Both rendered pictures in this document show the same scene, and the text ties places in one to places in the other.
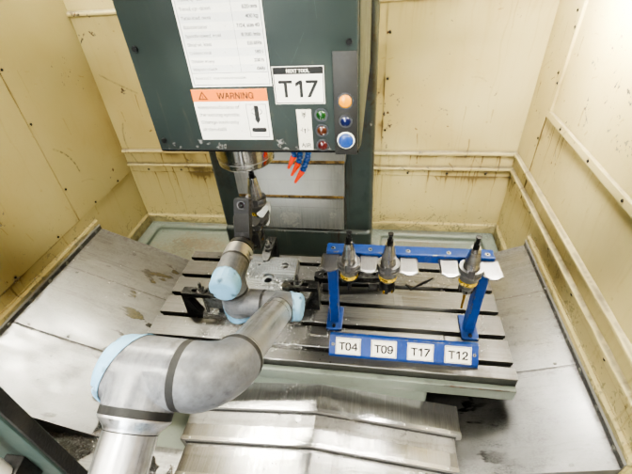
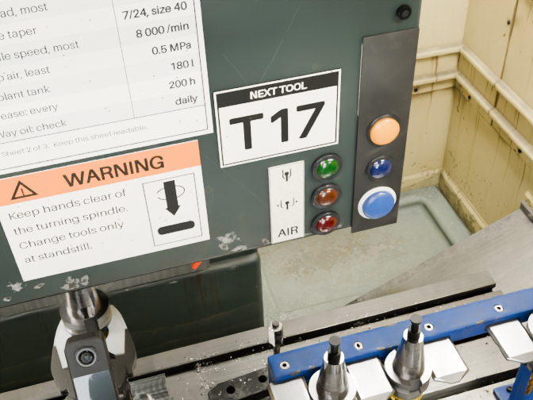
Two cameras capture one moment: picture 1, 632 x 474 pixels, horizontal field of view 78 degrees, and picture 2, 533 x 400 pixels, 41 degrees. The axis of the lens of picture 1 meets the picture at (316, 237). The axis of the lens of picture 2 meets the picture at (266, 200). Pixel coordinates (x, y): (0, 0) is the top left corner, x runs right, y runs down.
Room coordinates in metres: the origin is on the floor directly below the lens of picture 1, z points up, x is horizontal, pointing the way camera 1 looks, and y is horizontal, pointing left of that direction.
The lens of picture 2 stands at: (0.35, 0.22, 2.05)
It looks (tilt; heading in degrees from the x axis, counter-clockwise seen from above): 42 degrees down; 335
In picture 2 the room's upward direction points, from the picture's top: 3 degrees counter-clockwise
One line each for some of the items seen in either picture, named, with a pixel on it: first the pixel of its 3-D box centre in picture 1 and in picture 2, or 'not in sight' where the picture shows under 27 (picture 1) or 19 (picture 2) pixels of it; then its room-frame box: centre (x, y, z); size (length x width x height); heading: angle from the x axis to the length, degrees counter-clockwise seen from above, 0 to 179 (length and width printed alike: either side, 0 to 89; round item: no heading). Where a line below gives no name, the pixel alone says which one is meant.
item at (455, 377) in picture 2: (408, 266); (443, 361); (0.78, -0.25, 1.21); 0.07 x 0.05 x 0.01; 169
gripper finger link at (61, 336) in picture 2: not in sight; (69, 353); (0.99, 0.21, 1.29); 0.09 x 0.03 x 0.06; 3
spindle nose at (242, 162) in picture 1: (243, 139); not in sight; (1.00, 0.18, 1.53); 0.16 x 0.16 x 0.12
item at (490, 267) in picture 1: (492, 271); not in sight; (0.74, -0.47, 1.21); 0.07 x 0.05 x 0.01; 169
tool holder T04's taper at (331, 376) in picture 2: (349, 251); (333, 372); (0.82, -0.09, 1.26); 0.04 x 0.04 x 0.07
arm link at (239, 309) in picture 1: (243, 302); not in sight; (0.72, 0.21, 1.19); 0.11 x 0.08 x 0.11; 78
